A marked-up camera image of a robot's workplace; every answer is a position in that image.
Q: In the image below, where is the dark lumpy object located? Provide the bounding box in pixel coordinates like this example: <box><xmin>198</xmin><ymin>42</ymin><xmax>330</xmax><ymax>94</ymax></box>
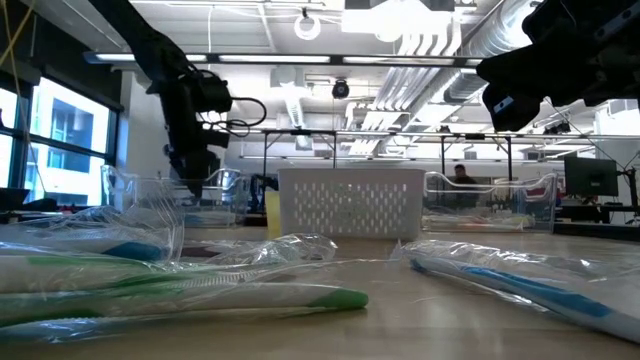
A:
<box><xmin>0</xmin><ymin>187</ymin><xmax>59</xmax><ymax>215</ymax></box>

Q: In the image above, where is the clear plastic bin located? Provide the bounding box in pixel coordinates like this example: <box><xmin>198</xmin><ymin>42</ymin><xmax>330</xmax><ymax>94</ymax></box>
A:
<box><xmin>99</xmin><ymin>164</ymin><xmax>251</xmax><ymax>229</ymax></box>
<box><xmin>423</xmin><ymin>170</ymin><xmax>559</xmax><ymax>234</ymax></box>

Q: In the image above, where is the orange toothbrush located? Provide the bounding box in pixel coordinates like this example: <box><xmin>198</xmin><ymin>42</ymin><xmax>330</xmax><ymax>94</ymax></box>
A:
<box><xmin>449</xmin><ymin>212</ymin><xmax>535</xmax><ymax>230</ymax></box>
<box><xmin>424</xmin><ymin>218</ymin><xmax>504</xmax><ymax>234</ymax></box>

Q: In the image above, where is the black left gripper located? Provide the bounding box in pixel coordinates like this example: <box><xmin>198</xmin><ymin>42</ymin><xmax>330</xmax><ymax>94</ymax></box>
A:
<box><xmin>162</xmin><ymin>74</ymin><xmax>231</xmax><ymax>199</ymax></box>

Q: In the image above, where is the black desk monitor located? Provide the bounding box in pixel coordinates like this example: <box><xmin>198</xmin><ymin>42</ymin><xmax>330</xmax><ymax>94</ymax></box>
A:
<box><xmin>563</xmin><ymin>156</ymin><xmax>620</xmax><ymax>198</ymax></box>

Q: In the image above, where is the person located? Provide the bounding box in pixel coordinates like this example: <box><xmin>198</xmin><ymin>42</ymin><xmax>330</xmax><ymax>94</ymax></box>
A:
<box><xmin>449</xmin><ymin>163</ymin><xmax>480</xmax><ymax>209</ymax></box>

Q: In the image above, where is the overhead light bar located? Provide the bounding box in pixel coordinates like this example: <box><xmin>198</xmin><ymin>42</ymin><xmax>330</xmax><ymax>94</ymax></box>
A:
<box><xmin>84</xmin><ymin>51</ymin><xmax>484</xmax><ymax>69</ymax></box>

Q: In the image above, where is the blue toothbrush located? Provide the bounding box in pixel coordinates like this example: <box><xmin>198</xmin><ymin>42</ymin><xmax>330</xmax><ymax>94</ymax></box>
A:
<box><xmin>182</xmin><ymin>209</ymin><xmax>237</xmax><ymax>227</ymax></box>
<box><xmin>397</xmin><ymin>238</ymin><xmax>640</xmax><ymax>345</ymax></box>
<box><xmin>0</xmin><ymin>204</ymin><xmax>185</xmax><ymax>265</ymax></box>

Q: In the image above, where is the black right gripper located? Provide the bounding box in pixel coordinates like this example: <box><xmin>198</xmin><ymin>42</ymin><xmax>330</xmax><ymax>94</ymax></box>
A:
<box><xmin>475</xmin><ymin>47</ymin><xmax>606</xmax><ymax>132</ymax></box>

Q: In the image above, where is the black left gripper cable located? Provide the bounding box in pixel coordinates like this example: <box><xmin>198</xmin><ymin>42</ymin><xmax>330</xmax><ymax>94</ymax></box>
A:
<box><xmin>199</xmin><ymin>69</ymin><xmax>268</xmax><ymax>139</ymax></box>

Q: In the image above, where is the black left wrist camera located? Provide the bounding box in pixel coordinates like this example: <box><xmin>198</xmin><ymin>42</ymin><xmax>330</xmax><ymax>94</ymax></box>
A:
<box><xmin>192</xmin><ymin>74</ymin><xmax>234</xmax><ymax>114</ymax></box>

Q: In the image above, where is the large window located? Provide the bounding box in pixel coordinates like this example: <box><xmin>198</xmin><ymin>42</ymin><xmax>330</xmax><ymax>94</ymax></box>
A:
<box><xmin>0</xmin><ymin>74</ymin><xmax>121</xmax><ymax>201</ymax></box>

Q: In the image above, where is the white perforated plastic basket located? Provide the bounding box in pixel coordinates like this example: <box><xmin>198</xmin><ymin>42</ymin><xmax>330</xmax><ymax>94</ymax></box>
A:
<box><xmin>277</xmin><ymin>167</ymin><xmax>427</xmax><ymax>241</ymax></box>

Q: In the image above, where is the white cable coil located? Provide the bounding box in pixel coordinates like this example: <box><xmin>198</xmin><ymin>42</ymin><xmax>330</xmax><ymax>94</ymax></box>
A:
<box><xmin>293</xmin><ymin>13</ymin><xmax>322</xmax><ymax>42</ymax></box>

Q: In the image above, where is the green toothbrush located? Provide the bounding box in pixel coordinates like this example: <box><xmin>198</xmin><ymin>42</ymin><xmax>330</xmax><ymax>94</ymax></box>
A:
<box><xmin>0</xmin><ymin>279</ymin><xmax>370</xmax><ymax>346</ymax></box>
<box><xmin>0</xmin><ymin>232</ymin><xmax>339</xmax><ymax>296</ymax></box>

